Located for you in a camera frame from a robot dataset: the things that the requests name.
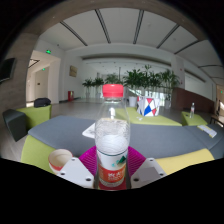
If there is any framed wall picture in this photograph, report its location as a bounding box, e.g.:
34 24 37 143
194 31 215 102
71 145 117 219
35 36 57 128
68 65 78 78

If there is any dark grey seat block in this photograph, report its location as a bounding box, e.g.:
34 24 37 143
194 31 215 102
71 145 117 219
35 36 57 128
2 108 28 142

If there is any clear red-capped water bottle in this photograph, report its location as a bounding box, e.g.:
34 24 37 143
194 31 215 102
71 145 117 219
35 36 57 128
94 83 131 190

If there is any black wall monitor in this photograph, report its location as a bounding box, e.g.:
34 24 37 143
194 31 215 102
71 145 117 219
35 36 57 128
0 57 17 84

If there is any red blue white geometric cube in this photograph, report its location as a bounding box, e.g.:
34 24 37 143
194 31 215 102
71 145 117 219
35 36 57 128
136 96 160 117

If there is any row of potted green plants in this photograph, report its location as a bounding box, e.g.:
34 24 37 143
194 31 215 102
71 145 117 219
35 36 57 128
81 64 181 109

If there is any black bag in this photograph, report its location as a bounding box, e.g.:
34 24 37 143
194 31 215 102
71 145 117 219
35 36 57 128
33 97 52 108

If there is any lime green seat block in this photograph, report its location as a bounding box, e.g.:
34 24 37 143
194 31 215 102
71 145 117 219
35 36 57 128
16 104 53 131

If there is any red and white mug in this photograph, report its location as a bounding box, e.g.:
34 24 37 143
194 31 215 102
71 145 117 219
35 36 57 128
48 148 74 175

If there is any dark wooden bench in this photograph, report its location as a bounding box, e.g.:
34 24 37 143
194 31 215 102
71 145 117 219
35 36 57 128
209 113 224 128

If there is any white yellow printed booklet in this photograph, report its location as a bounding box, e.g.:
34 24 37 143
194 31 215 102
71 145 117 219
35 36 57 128
197 124 218 139

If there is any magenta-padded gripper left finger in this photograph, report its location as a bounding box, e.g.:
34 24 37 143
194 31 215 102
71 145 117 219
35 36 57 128
57 145 99 189

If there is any small clear water bottle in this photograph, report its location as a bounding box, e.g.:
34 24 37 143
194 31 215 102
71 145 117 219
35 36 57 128
189 102 196 119

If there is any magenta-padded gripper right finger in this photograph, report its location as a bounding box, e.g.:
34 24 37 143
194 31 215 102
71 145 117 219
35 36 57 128
126 145 168 189

